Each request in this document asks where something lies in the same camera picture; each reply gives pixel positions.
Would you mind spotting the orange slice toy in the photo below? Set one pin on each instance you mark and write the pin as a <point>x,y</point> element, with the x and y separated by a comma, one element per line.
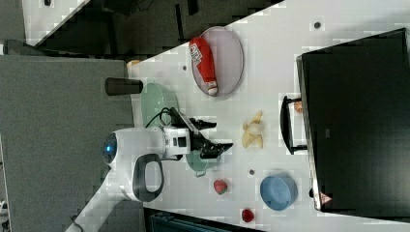
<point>298,107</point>

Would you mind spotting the black silver toaster oven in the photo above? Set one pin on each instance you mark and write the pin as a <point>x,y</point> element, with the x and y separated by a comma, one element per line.
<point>355,107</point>

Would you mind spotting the green perforated colander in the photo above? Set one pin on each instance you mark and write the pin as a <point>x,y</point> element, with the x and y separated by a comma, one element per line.
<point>154,98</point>

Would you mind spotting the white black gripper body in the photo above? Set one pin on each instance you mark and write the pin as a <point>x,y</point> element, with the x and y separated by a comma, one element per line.
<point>180,141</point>

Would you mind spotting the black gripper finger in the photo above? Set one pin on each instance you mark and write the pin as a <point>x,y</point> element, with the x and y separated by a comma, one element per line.
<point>213,150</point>
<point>202,125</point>

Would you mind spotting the dark cylinder post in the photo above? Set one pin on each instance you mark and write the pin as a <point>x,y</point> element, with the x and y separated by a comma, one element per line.
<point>122,86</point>

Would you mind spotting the red plush ketchup bottle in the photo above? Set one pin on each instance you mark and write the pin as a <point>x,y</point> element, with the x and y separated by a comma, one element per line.
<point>202,56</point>

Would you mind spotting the green metal mug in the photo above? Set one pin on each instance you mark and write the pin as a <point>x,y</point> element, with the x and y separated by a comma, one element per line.
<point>200,165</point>

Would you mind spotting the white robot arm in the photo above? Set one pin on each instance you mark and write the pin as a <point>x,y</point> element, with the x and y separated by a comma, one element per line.
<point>135,158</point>

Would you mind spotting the grey round plate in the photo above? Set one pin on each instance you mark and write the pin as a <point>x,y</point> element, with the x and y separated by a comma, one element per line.
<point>228,57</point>

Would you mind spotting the small red strawberry toy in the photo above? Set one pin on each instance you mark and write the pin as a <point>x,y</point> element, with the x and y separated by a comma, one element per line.
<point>247,215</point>

